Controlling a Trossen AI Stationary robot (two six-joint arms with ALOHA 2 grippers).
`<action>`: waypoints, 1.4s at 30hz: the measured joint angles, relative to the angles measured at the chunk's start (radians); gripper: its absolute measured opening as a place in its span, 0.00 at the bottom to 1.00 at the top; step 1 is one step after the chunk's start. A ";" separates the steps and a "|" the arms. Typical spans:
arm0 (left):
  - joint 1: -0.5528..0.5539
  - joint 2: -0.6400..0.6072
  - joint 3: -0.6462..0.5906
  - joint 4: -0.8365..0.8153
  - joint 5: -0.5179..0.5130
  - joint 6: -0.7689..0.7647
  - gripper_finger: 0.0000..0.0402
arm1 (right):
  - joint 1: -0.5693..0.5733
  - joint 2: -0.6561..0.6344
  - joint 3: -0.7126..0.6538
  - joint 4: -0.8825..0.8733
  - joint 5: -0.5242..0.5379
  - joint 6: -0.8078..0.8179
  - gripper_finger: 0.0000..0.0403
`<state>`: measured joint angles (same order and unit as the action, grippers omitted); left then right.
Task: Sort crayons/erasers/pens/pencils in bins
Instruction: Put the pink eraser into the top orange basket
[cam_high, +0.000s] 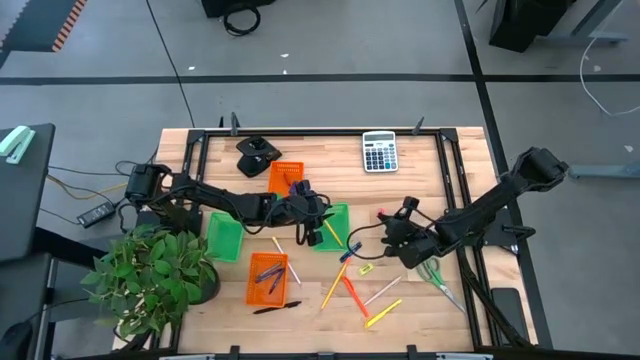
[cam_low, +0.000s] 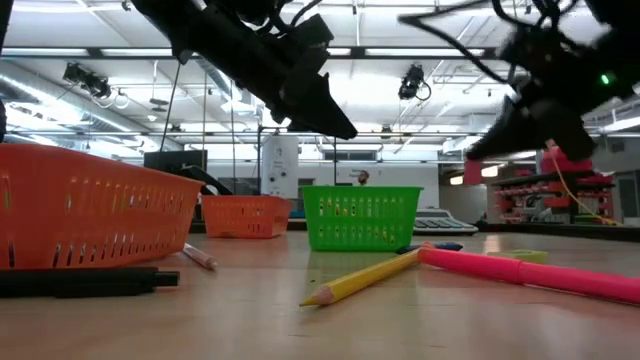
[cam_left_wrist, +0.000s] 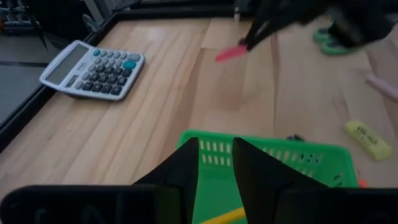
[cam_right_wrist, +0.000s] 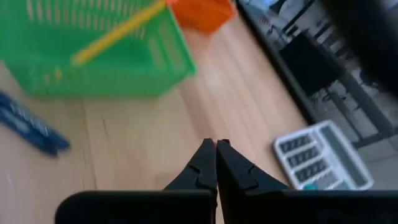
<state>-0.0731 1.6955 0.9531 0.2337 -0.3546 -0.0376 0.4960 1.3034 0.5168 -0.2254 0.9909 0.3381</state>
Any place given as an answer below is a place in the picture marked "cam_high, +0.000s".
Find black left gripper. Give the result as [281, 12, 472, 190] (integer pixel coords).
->
[274, 180, 335, 229]

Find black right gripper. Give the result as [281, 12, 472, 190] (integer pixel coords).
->
[382, 217, 444, 270]

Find plain yellow pencil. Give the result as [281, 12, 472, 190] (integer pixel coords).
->
[323, 219, 346, 249]

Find green plastic basket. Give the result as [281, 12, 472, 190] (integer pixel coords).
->
[312, 202, 351, 253]
[205, 210, 247, 264]

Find pink white pen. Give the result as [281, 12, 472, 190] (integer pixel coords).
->
[363, 276, 402, 307]

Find white pencil yellow eraser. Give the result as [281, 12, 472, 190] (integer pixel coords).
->
[271, 236, 303, 287]

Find orange highlighter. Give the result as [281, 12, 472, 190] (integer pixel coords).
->
[341, 276, 371, 319]

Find yellow pencil orange cap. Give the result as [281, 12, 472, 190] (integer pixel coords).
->
[320, 258, 352, 311]

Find yellow highlighter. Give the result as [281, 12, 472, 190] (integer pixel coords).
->
[363, 298, 403, 330]

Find black pen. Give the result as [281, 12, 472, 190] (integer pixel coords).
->
[252, 300, 303, 316]

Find orange plastic basket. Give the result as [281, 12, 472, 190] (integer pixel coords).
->
[245, 251, 290, 308]
[268, 160, 305, 199]

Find white desk calculator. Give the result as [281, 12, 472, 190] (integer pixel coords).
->
[362, 130, 400, 174]

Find black plant pot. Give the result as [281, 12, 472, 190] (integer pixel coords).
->
[192, 267, 223, 306]

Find black flat pad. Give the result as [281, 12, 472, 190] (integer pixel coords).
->
[490, 287, 530, 341]

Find green leafy plant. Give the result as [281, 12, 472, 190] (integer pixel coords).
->
[79, 223, 221, 346]

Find grey desk foot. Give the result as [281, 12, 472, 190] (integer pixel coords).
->
[569, 159, 640, 180]

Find black equipment box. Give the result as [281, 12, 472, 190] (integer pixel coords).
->
[201, 0, 276, 19]

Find black power adapter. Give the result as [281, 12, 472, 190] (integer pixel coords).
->
[76, 201, 118, 230]

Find black floor box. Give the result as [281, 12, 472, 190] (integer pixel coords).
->
[488, 0, 576, 54]

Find grey desk leg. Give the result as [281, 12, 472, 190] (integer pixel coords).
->
[537, 0, 630, 46]

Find black side table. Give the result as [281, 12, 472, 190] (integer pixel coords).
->
[0, 123, 56, 264]

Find mint green stapler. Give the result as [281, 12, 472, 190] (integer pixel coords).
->
[0, 125, 36, 165]

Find black computer mouse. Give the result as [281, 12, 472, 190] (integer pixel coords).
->
[0, 322, 34, 360]

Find black mat orange striped edge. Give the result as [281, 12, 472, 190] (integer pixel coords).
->
[0, 0, 87, 54]

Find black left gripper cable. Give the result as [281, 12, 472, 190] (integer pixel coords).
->
[294, 222, 314, 246]

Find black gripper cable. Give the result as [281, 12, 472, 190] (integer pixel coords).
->
[294, 222, 314, 246]
[345, 209, 441, 261]

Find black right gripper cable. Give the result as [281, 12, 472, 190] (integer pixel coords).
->
[345, 209, 441, 261]

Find green handled scissors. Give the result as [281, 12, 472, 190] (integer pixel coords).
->
[415, 257, 466, 314]

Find black metal table frame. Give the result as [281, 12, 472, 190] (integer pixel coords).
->
[172, 127, 539, 360]

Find black cable conduit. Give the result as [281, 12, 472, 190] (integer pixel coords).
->
[457, 247, 534, 350]

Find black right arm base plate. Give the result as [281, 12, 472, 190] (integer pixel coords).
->
[443, 206, 537, 250]

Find black coiled floor cable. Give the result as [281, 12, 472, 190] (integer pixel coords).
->
[222, 3, 262, 37]

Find white floor cable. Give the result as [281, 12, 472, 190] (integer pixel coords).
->
[579, 0, 640, 117]

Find black floor cables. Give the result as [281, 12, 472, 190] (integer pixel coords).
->
[39, 159, 156, 226]

